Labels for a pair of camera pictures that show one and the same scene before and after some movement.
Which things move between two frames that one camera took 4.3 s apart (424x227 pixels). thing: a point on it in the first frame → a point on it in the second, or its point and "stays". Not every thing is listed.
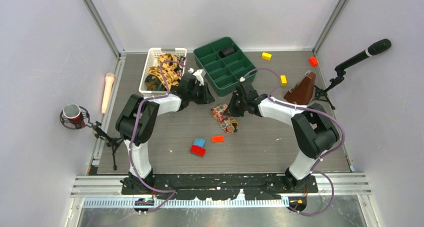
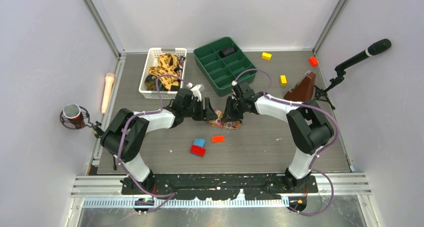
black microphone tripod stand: (321, 93) stays
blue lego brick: (199, 142) stays
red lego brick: (198, 150) stays
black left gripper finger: (206, 97) → (210, 113)
